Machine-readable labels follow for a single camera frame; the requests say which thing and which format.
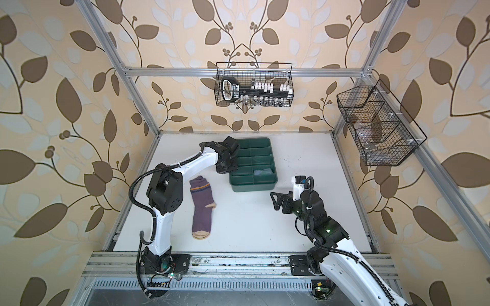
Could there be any blue orange striped sock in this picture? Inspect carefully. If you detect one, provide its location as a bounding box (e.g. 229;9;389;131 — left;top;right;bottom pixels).
253;168;275;177

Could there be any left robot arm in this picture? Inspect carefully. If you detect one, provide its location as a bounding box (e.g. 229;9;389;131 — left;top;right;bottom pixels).
128;136;240;273

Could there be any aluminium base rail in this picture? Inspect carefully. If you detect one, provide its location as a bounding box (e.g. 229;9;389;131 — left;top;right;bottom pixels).
82;251;401;279

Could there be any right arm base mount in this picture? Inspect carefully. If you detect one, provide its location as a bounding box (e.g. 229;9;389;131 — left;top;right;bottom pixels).
288;255;324;276

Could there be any back wire basket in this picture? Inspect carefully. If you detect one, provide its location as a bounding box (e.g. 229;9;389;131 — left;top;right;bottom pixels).
214;61;295;108

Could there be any right wire basket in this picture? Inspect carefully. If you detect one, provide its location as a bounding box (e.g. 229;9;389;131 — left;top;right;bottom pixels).
336;80;427;167

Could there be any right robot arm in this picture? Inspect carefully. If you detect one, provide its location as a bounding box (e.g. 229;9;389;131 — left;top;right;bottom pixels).
270;175;409;305

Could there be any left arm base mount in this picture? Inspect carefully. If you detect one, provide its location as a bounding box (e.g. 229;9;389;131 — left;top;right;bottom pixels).
139;252;191;275

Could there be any black socket set tool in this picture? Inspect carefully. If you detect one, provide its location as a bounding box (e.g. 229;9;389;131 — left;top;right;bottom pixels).
218;76;294;104

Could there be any purple sock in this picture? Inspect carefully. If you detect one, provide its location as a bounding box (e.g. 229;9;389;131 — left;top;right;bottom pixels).
190;176;216;240

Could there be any green compartment tray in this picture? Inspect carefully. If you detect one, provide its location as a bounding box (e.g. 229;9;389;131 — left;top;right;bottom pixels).
229;137;278;193

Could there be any wire basket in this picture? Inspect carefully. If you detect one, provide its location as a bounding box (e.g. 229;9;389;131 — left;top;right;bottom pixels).
336;80;427;167
214;61;295;108

